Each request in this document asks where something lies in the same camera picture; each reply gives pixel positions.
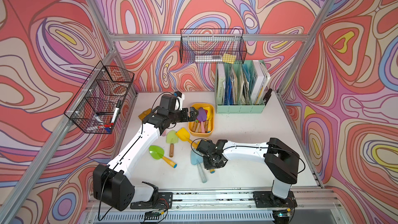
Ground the light blue trowel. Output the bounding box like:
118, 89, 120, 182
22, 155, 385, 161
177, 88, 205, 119
190, 151, 207, 183

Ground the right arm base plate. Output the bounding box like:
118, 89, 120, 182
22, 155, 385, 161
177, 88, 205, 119
253, 191, 297, 208

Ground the black stapler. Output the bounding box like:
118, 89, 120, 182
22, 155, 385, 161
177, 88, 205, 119
263, 89, 273, 106

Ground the black wire basket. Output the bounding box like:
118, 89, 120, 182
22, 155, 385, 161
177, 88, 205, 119
64, 61, 134, 134
179, 27, 247, 64

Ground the black wire basket back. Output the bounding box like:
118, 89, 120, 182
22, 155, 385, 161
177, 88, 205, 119
179, 27, 247, 64

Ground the white book in organizer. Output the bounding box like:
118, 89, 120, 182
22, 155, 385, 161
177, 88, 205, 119
251, 60, 271, 105

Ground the yellow storage box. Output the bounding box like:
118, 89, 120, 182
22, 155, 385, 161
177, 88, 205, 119
188, 103, 215, 137

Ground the light green trowel wooden handle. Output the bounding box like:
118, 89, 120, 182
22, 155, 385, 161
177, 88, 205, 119
166, 130, 179, 158

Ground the black white marker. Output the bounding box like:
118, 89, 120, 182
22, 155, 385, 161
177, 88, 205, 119
110, 100, 122, 124

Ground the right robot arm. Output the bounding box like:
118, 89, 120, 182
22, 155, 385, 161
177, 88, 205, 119
194, 138, 304, 199

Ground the black wire basket left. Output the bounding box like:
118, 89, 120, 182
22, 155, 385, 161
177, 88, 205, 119
64, 61, 134, 134

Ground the yellow shovel yellow handle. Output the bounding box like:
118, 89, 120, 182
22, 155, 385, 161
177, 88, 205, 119
191, 139, 215, 174

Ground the mint green file organizer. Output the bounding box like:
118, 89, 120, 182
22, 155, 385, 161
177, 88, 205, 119
215, 60, 269, 114

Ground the yellow sponge in basket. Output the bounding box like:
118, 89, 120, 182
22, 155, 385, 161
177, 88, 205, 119
222, 53, 237, 64

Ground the green trowel yellow handle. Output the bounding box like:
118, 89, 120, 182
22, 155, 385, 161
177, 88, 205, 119
149, 145, 177, 169

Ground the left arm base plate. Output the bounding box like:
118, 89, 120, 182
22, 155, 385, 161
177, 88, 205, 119
130, 192, 173, 210

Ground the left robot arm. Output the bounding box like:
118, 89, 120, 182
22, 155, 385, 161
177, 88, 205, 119
93, 91, 198, 211

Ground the yellow scoop orange handle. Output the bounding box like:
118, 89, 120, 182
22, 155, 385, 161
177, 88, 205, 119
176, 128, 198, 149

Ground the purple trowel pink handle front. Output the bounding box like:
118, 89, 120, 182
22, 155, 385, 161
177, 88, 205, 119
197, 107, 207, 133

